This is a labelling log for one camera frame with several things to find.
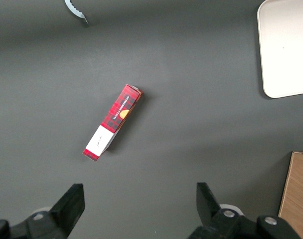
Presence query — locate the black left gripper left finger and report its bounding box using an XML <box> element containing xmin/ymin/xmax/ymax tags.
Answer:
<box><xmin>0</xmin><ymin>183</ymin><xmax>86</xmax><ymax>239</ymax></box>

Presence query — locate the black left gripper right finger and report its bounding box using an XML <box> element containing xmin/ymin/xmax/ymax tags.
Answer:
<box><xmin>196</xmin><ymin>182</ymin><xmax>303</xmax><ymax>239</ymax></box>

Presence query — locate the cream rectangular tray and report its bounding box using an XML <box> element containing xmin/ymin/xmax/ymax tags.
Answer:
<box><xmin>257</xmin><ymin>0</ymin><xmax>303</xmax><ymax>99</ymax></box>

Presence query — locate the wooden drawer cabinet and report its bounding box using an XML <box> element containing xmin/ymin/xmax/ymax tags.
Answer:
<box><xmin>278</xmin><ymin>151</ymin><xmax>303</xmax><ymax>239</ymax></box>

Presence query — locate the red plaid shortbread box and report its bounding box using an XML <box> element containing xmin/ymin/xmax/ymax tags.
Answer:
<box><xmin>82</xmin><ymin>84</ymin><xmax>144</xmax><ymax>162</ymax></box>

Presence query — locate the serrated white strip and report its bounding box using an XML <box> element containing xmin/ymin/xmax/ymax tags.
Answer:
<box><xmin>64</xmin><ymin>0</ymin><xmax>90</xmax><ymax>26</ymax></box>

